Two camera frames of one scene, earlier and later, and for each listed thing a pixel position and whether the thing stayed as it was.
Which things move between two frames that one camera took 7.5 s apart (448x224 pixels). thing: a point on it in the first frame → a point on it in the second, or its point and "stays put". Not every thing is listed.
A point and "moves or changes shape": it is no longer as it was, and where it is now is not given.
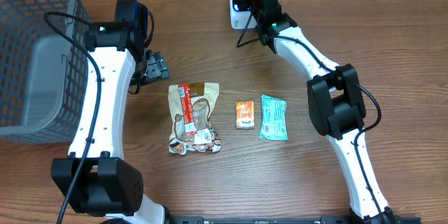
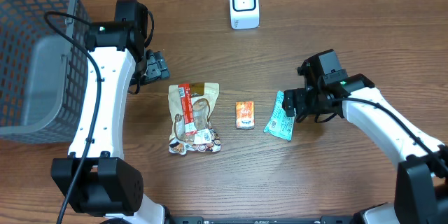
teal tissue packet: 274,124 moves or changes shape
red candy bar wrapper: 185,93 stays put
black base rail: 263,219 stays put
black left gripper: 156,68 stays put
